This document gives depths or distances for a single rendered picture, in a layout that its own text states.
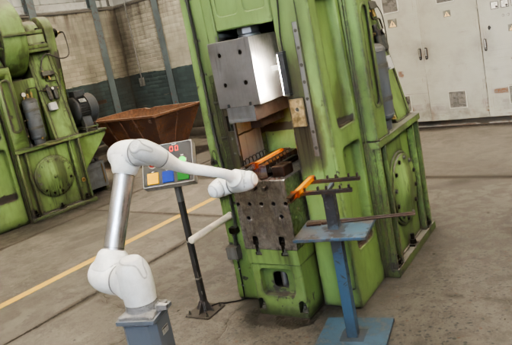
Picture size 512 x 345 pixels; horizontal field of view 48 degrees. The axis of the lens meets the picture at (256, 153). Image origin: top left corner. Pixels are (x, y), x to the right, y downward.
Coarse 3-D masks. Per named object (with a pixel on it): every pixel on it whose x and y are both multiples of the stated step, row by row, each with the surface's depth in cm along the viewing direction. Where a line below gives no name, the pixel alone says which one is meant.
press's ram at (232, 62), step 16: (272, 32) 358; (208, 48) 351; (224, 48) 345; (240, 48) 339; (256, 48) 342; (272, 48) 357; (224, 64) 348; (240, 64) 342; (256, 64) 341; (272, 64) 356; (224, 80) 351; (240, 80) 345; (256, 80) 340; (272, 80) 355; (224, 96) 354; (240, 96) 348; (256, 96) 342; (272, 96) 354
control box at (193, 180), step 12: (168, 144) 375; (180, 144) 374; (192, 144) 374; (180, 156) 371; (192, 156) 369; (144, 168) 373; (156, 168) 372; (144, 180) 371; (180, 180) 366; (192, 180) 365
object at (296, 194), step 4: (312, 176) 326; (304, 180) 319; (308, 180) 318; (312, 180) 324; (300, 184) 313; (304, 184) 312; (308, 184) 316; (296, 188) 307; (300, 188) 306; (292, 192) 300; (296, 192) 299; (300, 192) 304; (288, 196) 293; (292, 196) 292; (296, 196) 299; (292, 200) 294
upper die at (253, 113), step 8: (264, 104) 356; (272, 104) 363; (280, 104) 372; (288, 104) 380; (232, 112) 354; (240, 112) 351; (248, 112) 348; (256, 112) 347; (264, 112) 355; (272, 112) 363; (232, 120) 356; (240, 120) 353; (248, 120) 350; (256, 120) 347
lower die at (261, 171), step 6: (276, 150) 392; (288, 150) 383; (294, 150) 384; (264, 156) 380; (276, 156) 372; (282, 156) 370; (288, 156) 376; (270, 162) 358; (258, 168) 355; (264, 168) 353; (258, 174) 357; (264, 174) 354; (270, 174) 357
